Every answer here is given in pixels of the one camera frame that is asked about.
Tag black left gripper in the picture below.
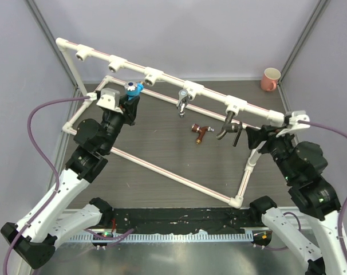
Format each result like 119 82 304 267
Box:
101 93 138 154

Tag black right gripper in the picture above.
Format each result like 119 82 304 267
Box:
245 123 297 182

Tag blue plastic faucet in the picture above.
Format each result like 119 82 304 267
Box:
124 82 144 100

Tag white PVC pipe frame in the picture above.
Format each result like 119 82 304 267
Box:
56 38 285 209

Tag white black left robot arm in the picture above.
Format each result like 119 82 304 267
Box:
1 93 140 274

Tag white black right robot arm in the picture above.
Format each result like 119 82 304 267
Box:
246 125 347 274

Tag grey plastic faucet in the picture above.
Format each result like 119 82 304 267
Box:
216 111 244 147

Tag chrome metal faucet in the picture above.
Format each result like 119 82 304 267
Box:
176 89 190 118

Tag pink ceramic mug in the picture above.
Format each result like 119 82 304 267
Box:
261 68 281 92

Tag brown plastic faucet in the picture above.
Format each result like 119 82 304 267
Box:
191 124 214 144

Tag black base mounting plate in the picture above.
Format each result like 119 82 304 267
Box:
97 207 264 235

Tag aluminium corner profile left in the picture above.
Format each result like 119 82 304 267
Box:
24 0 78 88

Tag aluminium corner profile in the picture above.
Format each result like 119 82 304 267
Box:
24 0 78 88
279 0 330 84

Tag aluminium corner profile right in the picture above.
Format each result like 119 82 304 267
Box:
279 0 330 84

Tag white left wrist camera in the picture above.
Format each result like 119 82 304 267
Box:
87 88 123 113

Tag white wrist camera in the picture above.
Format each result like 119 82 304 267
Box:
87 88 123 113
276 110 310 138

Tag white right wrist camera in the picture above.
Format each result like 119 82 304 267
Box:
276 110 310 138

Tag slotted cable duct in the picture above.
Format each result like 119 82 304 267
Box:
68 231 253 243

